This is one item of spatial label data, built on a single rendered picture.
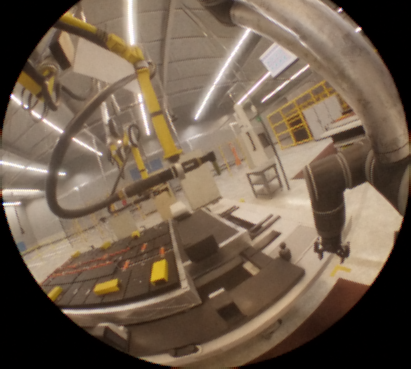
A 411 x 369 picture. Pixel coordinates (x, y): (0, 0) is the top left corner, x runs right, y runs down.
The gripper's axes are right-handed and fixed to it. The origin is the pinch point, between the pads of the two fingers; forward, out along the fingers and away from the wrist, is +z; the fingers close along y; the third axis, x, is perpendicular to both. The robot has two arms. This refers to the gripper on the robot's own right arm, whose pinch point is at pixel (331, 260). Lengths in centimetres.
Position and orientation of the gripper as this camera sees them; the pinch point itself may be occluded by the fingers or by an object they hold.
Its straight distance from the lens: 64.3
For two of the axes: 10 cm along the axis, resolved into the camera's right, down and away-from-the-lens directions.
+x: 8.4, -3.6, 4.1
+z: 4.1, 9.1, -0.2
